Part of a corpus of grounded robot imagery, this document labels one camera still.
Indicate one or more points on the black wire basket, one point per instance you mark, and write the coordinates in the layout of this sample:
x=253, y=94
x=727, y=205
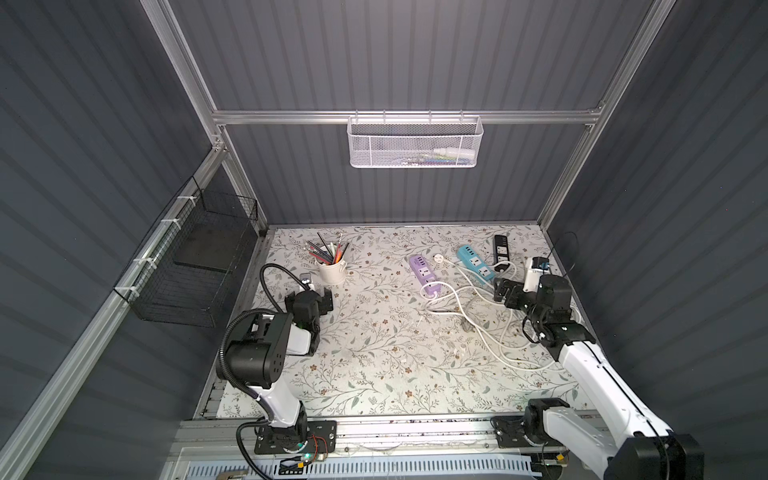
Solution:
x=192, y=275

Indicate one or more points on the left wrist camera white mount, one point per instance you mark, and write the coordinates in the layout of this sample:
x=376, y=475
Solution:
x=306, y=280

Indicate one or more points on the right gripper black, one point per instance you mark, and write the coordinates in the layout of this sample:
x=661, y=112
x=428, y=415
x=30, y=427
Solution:
x=510, y=293

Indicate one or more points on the white pencil cup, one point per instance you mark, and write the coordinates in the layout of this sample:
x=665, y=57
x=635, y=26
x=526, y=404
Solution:
x=332, y=274

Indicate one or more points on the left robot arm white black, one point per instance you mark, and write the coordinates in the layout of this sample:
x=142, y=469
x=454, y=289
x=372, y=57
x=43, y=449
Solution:
x=253, y=353

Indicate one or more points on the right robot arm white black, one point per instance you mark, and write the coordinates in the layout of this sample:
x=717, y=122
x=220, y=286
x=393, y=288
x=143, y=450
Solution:
x=638, y=443

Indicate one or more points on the white wire mesh basket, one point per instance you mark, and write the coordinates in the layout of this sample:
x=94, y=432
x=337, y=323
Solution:
x=412, y=142

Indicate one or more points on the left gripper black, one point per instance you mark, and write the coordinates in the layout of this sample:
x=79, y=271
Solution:
x=321, y=301

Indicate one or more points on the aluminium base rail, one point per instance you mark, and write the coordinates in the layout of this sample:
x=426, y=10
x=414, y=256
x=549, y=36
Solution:
x=358, y=434

